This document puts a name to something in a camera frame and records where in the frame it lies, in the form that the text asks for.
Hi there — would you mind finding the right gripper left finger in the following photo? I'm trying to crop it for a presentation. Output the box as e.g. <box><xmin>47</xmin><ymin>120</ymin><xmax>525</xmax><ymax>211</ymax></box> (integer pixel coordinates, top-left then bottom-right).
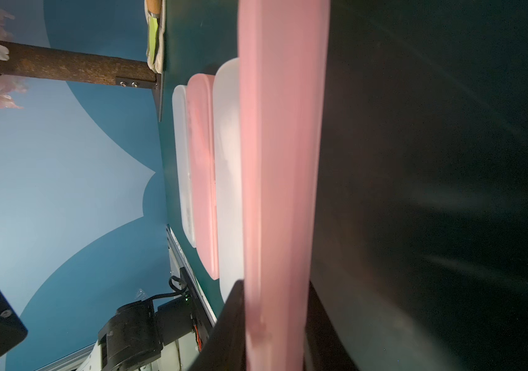
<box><xmin>189</xmin><ymin>280</ymin><xmax>247</xmax><ymax>371</ymax></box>

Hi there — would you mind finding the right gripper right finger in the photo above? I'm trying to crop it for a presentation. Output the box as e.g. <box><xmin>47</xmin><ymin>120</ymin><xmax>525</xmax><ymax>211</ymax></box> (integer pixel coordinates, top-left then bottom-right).
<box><xmin>303</xmin><ymin>282</ymin><xmax>358</xmax><ymax>371</ymax></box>

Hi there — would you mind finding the clear white pencil case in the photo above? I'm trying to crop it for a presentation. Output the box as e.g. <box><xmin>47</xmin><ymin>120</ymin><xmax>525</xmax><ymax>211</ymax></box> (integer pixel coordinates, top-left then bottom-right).
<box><xmin>213</xmin><ymin>58</ymin><xmax>244</xmax><ymax>301</ymax></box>

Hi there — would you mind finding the frosted white pencil case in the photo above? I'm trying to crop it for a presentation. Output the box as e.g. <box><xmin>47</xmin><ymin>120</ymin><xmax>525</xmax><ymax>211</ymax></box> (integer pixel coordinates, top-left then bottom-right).
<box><xmin>172</xmin><ymin>85</ymin><xmax>196</xmax><ymax>247</ymax></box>

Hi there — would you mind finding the pink translucent pencil case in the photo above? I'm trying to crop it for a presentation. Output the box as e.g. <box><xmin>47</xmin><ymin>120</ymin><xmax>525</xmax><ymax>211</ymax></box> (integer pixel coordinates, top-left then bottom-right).
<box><xmin>187</xmin><ymin>74</ymin><xmax>219</xmax><ymax>280</ymax></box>

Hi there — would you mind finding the small pink pencil case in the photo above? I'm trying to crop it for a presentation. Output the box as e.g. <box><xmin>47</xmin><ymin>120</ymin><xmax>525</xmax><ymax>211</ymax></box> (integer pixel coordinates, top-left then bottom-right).
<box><xmin>238</xmin><ymin>1</ymin><xmax>330</xmax><ymax>370</ymax></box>

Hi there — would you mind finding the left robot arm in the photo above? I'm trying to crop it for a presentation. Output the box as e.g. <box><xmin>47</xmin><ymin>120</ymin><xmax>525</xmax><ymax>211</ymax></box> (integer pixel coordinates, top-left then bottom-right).
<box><xmin>0</xmin><ymin>276</ymin><xmax>193</xmax><ymax>370</ymax></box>

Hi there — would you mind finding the green paper piece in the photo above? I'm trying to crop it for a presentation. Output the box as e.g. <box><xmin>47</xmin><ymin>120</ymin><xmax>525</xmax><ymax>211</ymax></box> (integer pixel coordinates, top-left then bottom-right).
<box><xmin>147</xmin><ymin>14</ymin><xmax>159</xmax><ymax>68</ymax></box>

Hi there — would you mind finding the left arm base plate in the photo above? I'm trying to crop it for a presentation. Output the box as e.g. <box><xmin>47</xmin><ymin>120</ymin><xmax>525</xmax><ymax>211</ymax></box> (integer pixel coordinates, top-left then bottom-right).
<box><xmin>180</xmin><ymin>267</ymin><xmax>213</xmax><ymax>352</ymax></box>

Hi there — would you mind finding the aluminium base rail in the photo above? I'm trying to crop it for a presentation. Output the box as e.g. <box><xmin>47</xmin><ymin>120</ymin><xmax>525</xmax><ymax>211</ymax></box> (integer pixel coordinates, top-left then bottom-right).
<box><xmin>166</xmin><ymin>224</ymin><xmax>217</xmax><ymax>327</ymax></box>

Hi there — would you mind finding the wooden handled tool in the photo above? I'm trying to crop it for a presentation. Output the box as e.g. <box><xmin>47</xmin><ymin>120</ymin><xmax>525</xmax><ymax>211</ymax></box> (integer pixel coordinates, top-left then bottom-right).
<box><xmin>145</xmin><ymin>0</ymin><xmax>163</xmax><ymax>18</ymax></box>

